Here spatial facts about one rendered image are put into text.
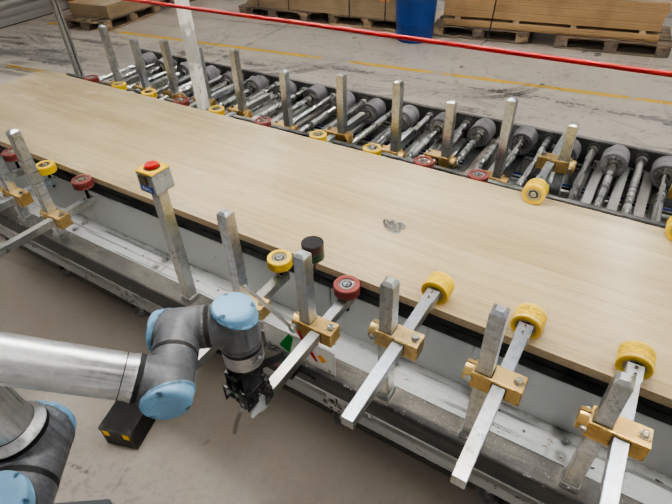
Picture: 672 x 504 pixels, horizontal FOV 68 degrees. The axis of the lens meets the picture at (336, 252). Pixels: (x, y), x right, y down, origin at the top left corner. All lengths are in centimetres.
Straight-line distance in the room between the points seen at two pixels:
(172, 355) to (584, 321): 105
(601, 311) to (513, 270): 26
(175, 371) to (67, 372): 17
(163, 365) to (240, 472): 127
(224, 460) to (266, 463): 17
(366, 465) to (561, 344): 104
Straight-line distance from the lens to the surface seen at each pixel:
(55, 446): 144
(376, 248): 161
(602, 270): 169
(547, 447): 157
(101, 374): 96
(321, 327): 140
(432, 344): 155
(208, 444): 228
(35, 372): 97
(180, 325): 104
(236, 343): 105
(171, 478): 225
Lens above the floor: 190
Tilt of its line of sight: 39 degrees down
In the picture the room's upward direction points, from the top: 2 degrees counter-clockwise
